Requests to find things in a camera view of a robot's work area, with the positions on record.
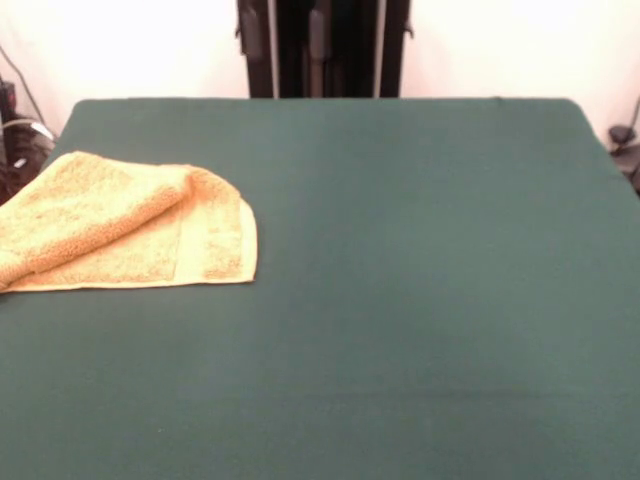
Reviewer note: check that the black power strip red switch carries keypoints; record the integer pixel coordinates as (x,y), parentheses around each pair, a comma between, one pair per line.
(7,95)

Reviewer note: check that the dark green table cloth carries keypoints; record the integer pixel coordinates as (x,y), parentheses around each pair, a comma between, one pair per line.
(400,300)

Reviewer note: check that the black robot pedestal stand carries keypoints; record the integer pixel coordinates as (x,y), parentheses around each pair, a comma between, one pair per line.
(325,50)

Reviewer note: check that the small black power adapter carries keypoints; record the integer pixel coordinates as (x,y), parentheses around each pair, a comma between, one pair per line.
(620,135)

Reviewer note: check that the orange terry towel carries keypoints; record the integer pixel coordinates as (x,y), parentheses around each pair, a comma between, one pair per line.
(125,220)

